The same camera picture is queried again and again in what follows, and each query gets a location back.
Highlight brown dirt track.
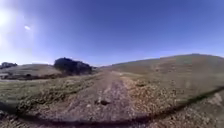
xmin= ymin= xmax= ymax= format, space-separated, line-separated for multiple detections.
xmin=19 ymin=70 xmax=224 ymax=128

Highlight dark stone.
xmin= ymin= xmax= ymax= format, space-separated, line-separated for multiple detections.
xmin=94 ymin=98 xmax=111 ymax=107

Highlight dark clump of trees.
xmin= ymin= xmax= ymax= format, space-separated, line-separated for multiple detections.
xmin=53 ymin=57 xmax=94 ymax=76

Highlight grassy hillside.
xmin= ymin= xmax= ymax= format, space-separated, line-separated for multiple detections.
xmin=99 ymin=53 xmax=224 ymax=101

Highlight dry grass field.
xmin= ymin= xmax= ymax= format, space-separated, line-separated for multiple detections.
xmin=0 ymin=72 xmax=101 ymax=116

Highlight distant dark trees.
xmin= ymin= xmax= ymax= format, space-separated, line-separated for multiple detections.
xmin=0 ymin=61 xmax=18 ymax=70

